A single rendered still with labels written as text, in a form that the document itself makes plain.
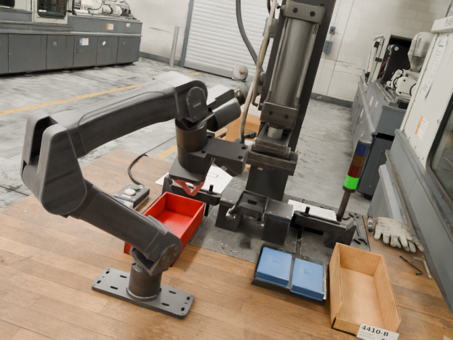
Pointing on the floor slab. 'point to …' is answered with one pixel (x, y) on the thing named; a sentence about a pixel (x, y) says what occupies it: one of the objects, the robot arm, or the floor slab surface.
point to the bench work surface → (209, 303)
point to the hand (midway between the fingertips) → (193, 186)
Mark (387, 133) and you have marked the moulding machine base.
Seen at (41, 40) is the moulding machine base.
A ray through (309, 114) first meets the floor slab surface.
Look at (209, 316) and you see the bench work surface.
